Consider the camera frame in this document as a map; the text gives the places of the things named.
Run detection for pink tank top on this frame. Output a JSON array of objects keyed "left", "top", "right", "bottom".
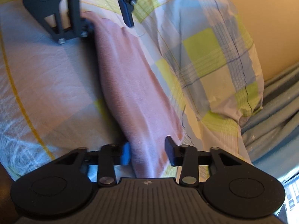
[{"left": 81, "top": 10, "right": 185, "bottom": 179}]

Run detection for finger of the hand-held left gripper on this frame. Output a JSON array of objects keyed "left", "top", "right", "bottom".
[
  {"left": 42, "top": 0, "right": 94, "bottom": 45},
  {"left": 113, "top": 0, "right": 150, "bottom": 27}
]

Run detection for grey-blue curtain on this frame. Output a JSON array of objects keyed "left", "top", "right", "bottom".
[{"left": 240, "top": 62, "right": 299, "bottom": 185}]

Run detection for plaid pillow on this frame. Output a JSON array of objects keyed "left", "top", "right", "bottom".
[{"left": 133, "top": 0, "right": 265, "bottom": 123}]

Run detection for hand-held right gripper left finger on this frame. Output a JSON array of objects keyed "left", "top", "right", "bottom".
[{"left": 55, "top": 142, "right": 131, "bottom": 188}]

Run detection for window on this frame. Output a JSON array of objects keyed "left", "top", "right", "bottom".
[{"left": 283, "top": 179, "right": 299, "bottom": 215}]

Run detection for checked bed sheet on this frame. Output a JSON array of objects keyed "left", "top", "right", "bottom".
[{"left": 0, "top": 0, "right": 255, "bottom": 185}]

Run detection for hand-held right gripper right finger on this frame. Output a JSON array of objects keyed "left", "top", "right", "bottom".
[{"left": 165, "top": 135, "right": 253, "bottom": 184}]

